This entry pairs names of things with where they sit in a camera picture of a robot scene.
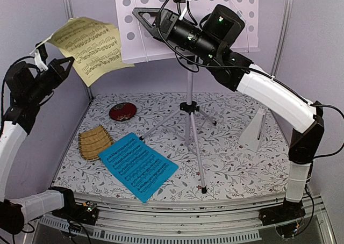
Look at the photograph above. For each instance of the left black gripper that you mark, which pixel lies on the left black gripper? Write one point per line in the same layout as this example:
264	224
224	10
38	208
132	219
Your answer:
66	72

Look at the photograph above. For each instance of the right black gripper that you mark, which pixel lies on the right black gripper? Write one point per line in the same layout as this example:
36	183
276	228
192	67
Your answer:
161	27

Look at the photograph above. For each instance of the yellow sheet music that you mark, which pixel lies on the yellow sheet music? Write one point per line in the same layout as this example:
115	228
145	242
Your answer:
94	45

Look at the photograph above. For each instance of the silver tripod music stand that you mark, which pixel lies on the silver tripod music stand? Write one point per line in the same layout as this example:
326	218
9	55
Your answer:
193	107

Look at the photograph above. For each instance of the blue paper sheet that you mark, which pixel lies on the blue paper sheet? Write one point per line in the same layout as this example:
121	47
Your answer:
138	167

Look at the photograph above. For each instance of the white metronome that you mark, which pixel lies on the white metronome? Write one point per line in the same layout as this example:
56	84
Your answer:
251	137

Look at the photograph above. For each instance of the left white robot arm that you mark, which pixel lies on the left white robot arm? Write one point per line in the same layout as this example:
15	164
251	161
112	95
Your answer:
15	214

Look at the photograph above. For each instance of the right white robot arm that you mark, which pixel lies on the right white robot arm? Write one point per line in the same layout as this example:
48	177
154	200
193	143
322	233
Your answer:
305	117

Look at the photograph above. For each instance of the red floral plate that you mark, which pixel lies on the red floral plate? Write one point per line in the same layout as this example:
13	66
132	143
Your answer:
122	111

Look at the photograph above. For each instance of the woven bamboo tray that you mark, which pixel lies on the woven bamboo tray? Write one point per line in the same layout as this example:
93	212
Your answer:
93	142

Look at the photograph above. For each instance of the floral table mat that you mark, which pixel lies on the floral table mat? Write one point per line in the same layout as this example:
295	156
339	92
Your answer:
230	171

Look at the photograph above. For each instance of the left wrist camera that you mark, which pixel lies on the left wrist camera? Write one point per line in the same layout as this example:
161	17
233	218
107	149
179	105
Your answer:
40	56

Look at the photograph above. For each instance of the left aluminium frame post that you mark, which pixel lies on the left aluminium frame post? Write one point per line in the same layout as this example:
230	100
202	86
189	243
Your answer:
68	8

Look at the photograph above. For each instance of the aluminium frame post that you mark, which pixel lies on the aluminium frame post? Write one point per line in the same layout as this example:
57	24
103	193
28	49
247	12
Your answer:
68	8
282	36

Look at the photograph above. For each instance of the right aluminium frame post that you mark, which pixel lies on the right aluminium frame post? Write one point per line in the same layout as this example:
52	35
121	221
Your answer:
282	36

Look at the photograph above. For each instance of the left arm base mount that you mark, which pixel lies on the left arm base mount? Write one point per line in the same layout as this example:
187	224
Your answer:
85	213

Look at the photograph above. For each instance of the front aluminium rail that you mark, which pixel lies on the front aluminium rail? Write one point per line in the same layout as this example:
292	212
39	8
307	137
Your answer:
216	221

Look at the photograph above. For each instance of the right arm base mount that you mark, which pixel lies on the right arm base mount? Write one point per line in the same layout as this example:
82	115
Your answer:
286	212

